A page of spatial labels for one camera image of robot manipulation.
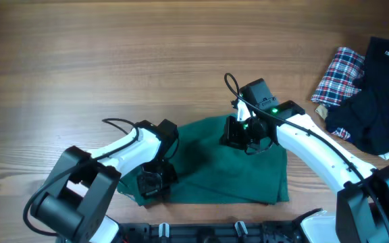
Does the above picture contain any green cloth bag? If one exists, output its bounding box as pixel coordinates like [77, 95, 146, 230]
[117, 116, 289, 206]

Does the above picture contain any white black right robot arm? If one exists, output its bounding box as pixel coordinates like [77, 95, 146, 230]
[221, 99, 389, 242]

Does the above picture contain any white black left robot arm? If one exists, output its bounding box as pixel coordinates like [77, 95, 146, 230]
[22, 119, 179, 242]

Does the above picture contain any tan cardboard tag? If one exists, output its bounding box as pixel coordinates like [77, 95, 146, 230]
[315, 105, 328, 120]

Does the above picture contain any plaid checkered shirt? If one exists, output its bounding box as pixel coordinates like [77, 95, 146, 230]
[311, 47, 365, 141]

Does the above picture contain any dark navy garment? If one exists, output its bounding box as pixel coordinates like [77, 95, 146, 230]
[326, 36, 389, 155]

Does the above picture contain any white paper piece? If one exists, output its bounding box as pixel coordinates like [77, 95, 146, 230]
[379, 152, 389, 160]

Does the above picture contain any black aluminium mounting rail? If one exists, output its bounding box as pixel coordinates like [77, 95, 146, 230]
[114, 221, 306, 243]

